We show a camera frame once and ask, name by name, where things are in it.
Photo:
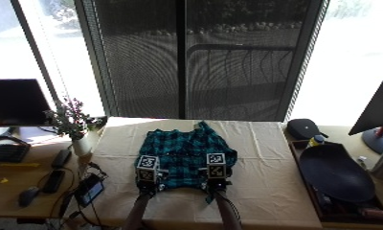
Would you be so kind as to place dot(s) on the person's right hand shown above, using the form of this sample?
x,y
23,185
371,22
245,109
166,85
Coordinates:
x,y
217,183

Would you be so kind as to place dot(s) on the person's left hand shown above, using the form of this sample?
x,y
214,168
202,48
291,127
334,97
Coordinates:
x,y
150,186

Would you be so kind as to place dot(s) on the teal plaid shirt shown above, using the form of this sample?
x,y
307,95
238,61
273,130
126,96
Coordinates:
x,y
182,150

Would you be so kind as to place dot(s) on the white marker cube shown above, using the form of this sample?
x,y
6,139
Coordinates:
x,y
215,165
146,167

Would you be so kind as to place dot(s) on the beige tablecloth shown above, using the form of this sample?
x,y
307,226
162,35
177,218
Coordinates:
x,y
267,179

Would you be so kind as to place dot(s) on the black smartphone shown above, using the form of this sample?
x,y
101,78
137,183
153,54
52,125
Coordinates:
x,y
89,193

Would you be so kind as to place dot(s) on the white plant pot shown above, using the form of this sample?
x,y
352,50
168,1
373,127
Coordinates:
x,y
81,145

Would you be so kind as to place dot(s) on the dark wooden tray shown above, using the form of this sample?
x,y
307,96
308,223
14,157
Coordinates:
x,y
310,188

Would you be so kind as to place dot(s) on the black remote control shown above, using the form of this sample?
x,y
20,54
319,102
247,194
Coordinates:
x,y
61,158

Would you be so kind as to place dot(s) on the black flat device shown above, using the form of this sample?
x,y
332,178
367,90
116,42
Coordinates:
x,y
53,181

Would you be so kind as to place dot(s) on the black zip case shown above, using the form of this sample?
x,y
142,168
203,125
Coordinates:
x,y
303,128

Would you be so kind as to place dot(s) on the yellow bottle with blue cap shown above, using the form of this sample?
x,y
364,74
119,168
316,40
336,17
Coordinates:
x,y
315,141

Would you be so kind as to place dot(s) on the small flowering plant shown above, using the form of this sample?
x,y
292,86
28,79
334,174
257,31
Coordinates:
x,y
69,119

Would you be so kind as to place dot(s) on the dark computer mouse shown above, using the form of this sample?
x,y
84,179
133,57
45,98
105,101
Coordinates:
x,y
28,196

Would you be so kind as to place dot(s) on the yellow pencil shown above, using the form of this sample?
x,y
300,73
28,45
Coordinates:
x,y
19,165

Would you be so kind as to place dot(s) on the small yellow piece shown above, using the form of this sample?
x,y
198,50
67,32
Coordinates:
x,y
4,180

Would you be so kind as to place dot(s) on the small white object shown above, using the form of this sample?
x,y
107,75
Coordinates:
x,y
361,159

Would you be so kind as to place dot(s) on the black keyboard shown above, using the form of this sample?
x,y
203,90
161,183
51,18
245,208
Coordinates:
x,y
4,152

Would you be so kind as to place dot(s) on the dark mesh window screen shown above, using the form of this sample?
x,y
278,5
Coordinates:
x,y
144,70

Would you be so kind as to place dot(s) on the dark red object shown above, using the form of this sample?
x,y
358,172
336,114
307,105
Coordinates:
x,y
375,213

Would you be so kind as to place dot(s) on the black computer monitor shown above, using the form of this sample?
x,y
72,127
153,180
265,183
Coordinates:
x,y
12,102

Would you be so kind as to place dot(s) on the black balcony railing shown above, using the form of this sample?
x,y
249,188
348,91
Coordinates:
x,y
242,48

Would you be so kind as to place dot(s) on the black monitor with red stand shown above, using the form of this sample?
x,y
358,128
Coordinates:
x,y
376,111

